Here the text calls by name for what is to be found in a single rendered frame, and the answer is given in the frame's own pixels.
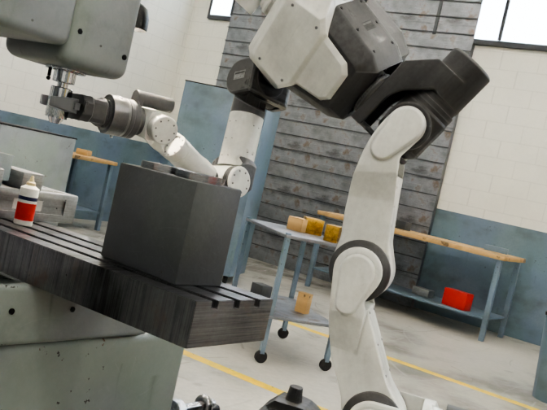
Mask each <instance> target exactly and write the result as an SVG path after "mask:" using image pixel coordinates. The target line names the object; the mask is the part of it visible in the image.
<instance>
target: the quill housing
mask: <svg viewBox="0 0 547 410"><path fill-rule="evenodd" d="M140 2H141V0H76V5H75V9H74V12H73V17H72V24H71V28H70V32H69V36H68V40H67V41H66V42H65V43H64V44H62V45H54V44H48V43H42V42H36V41H25V40H19V39H13V38H7V41H6V46H7V49H8V51H9V52H10V53H11V54H12V55H14V56H16V57H18V58H22V59H26V60H29V61H32V62H34V63H39V64H42V65H46V63H49V64H54V65H58V66H62V67H66V68H71V69H75V70H77V71H80V72H84V73H86V75H87V76H96V77H102V78H106V79H112V80H115V79H119V78H121V77H122V76H123V75H124V74H125V70H126V67H127V63H128V59H129V52H130V48H131V44H132V40H133V33H134V30H135V25H136V22H137V18H138V11H139V7H140Z"/></svg>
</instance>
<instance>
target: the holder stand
mask: <svg viewBox="0 0 547 410"><path fill-rule="evenodd" d="M223 180H224V179H222V178H220V177H214V176H209V175H206V174H202V173H198V172H192V171H187V170H186V169H183V168H177V167H174V166H169V165H166V164H159V163H155V162H151V161H146V160H142V163H141V166H138V165H134V164H127V163H121V164H120V170H119V174H118V178H117V182H116V188H115V193H114V197H113V200H112V208H111V211H110V216H109V219H108V223H107V230H106V234H105V238H104V242H103V249H102V253H101V256H103V257H106V258H108V259H110V260H114V261H116V262H118V263H121V264H124V265H126V266H129V267H131V268H134V269H137V270H138V271H141V272H144V273H147V274H149V275H152V276H153V277H157V278H159V279H161V280H164V281H167V282H169V283H172V284H174V285H185V286H220V285H221V281H222V277H223V273H224V269H225V262H226V259H227V255H228V251H229V247H230V240H231V237H232V233H233V229H234V222H235V219H236V215H237V211H238V205H239V200H240V197H241V193H242V191H241V190H238V189H235V188H231V187H228V186H224V185H222V183H223Z"/></svg>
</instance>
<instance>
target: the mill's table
mask: <svg viewBox="0 0 547 410"><path fill-rule="evenodd" d="M13 221H14V220H13V219H3V218H0V272H3V273H5V274H7V275H9V276H11V277H14V278H17V279H19V280H21V281H23V282H25V283H28V284H29V285H32V286H36V287H37V288H39V289H42V290H45V291H47V292H50V293H52V294H55V295H57V296H59V297H61V298H63V299H66V300H69V301H71V302H74V303H76V304H79V305H81V306H83V307H85V308H88V309H90V310H93V311H95V312H98V313H100V314H103V315H104V316H108V317H111V318H112V319H114V320H117V321H120V322H122V323H124V324H127V325H130V326H132V327H134V328H136V329H140V330H141V331H144V332H146V333H148V334H151V335H154V336H156V337H158V338H161V339H163V340H165V341H168V342H171V343H173V344H175V345H178V346H179V347H183V348H185V349H188V348H196V347H210V346H219V345H226V344H234V343H242V342H256V341H263V340H264V339H265V332H266V329H267V324H268V321H269V314H270V310H271V307H272V303H273V300H272V299H270V298H267V297H265V296H262V295H259V294H255V293H252V292H250V291H247V290H243V289H240V288H238V287H235V286H231V285H228V284H225V283H223V282H222V283H221V285H220V286H185V285H174V284H172V283H169V282H167V281H164V280H161V279H159V278H157V277H153V276H152V275H149V274H147V273H144V272H141V271H138V270H137V269H134V268H131V267H129V266H126V265H124V264H121V263H118V262H116V261H114V260H110V259H108V258H106V257H103V256H101V253H102V249H103V242H101V241H99V240H96V239H93V238H89V237H86V236H84V235H81V234H79V233H74V232H72V231H69V230H66V229H62V228H60V227H57V226H54V225H50V224H47V223H46V222H43V221H33V225H32V226H30V227H28V226H22V225H16V224H14V222H13Z"/></svg>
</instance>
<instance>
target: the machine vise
mask: <svg viewBox="0 0 547 410"><path fill-rule="evenodd" d="M3 174H4V169H3V168H0V218H3V219H13V220H14V217H15V210H16V205H17V202H18V198H19V194H20V189H18V188H15V187H13V186H10V185H5V184H2V179H3ZM77 200H78V197H77V196H76V195H72V194H67V193H64V192H62V191H58V190H53V189H51V188H48V187H45V186H42V190H41V191H39V195H38V199H37V206H36V211H35V214H34V218H33V221H43V222H53V223H63V224H72V223H73V220H74V216H75V211H76V208H77Z"/></svg>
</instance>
